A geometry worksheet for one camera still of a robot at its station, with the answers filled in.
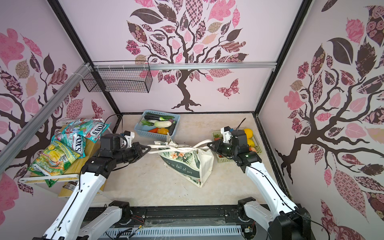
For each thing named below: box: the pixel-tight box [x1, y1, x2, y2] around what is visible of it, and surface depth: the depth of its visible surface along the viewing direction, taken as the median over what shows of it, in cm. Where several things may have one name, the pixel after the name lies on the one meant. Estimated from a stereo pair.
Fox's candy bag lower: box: [51, 133, 86, 158], surface depth 60 cm
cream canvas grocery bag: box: [148, 133, 214, 188], surface depth 77 cm
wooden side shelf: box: [18, 119, 101, 198], surface depth 58 cm
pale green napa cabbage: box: [154, 121, 172, 128], surface depth 107 cm
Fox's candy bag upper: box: [62, 118, 111, 144], surface depth 64 cm
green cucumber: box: [159, 115, 175, 121], surface depth 112 cm
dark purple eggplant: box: [144, 115, 166, 121], surface depth 111 cm
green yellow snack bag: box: [27, 139, 81, 187], surface depth 55 cm
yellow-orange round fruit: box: [157, 127, 169, 135], surface depth 106 cm
